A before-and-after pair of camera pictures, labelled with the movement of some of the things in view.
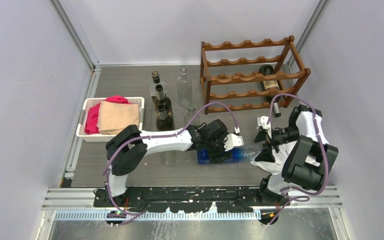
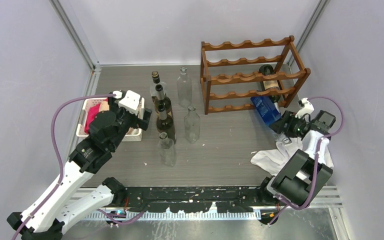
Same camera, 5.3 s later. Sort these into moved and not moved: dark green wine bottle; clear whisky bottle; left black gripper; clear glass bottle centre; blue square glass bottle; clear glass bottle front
Moved: left black gripper; blue square glass bottle
Not moved: dark green wine bottle; clear whisky bottle; clear glass bottle centre; clear glass bottle front
